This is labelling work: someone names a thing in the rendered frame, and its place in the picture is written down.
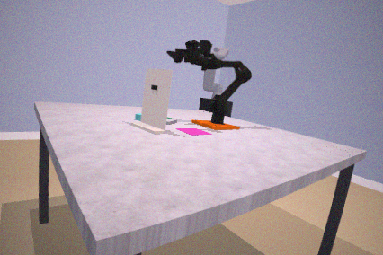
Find pink square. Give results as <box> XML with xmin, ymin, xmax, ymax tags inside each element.
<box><xmin>176</xmin><ymin>128</ymin><xmax>212</xmax><ymax>136</ymax></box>

